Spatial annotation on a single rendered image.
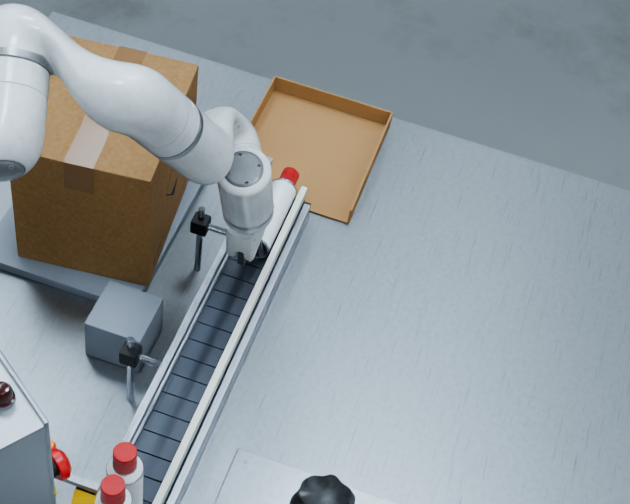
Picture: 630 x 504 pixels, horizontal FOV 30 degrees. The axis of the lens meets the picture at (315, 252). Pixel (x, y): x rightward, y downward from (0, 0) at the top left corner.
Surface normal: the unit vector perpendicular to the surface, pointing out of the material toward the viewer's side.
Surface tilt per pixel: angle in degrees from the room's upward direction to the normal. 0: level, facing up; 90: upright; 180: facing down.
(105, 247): 90
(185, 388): 0
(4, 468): 90
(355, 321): 0
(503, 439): 0
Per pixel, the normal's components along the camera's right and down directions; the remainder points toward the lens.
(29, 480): 0.60, 0.66
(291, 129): 0.12, -0.65
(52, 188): -0.19, 0.73
